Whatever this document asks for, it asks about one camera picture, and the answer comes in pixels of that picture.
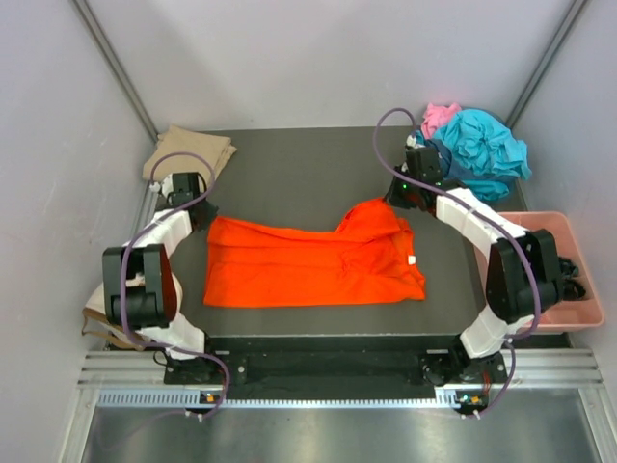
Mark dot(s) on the aluminium frame rail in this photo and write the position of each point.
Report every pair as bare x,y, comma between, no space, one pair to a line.
558,368

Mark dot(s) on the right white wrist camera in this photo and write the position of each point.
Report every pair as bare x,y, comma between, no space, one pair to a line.
412,143

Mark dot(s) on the pink t shirt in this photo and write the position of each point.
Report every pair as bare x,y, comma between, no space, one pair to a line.
437,116

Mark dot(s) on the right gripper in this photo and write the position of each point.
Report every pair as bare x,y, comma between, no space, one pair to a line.
393,199

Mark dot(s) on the pink divided tray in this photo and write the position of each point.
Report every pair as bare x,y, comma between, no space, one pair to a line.
566,316

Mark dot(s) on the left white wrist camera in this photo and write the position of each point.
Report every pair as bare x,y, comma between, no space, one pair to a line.
164,187

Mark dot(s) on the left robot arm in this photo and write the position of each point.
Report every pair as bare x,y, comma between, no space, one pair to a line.
141,294

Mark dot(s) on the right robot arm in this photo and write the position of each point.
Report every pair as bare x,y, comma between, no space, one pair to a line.
524,276

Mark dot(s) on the folded beige t shirt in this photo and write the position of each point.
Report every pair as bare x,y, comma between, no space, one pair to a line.
215,150

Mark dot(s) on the orange t shirt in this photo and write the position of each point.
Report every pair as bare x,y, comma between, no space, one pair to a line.
368,259

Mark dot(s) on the turquoise t shirt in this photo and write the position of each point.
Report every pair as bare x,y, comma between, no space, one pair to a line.
478,149

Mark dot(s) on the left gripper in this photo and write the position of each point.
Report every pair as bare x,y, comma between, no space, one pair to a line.
210,213

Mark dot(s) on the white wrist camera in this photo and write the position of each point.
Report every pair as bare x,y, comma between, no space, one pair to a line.
164,187
412,143

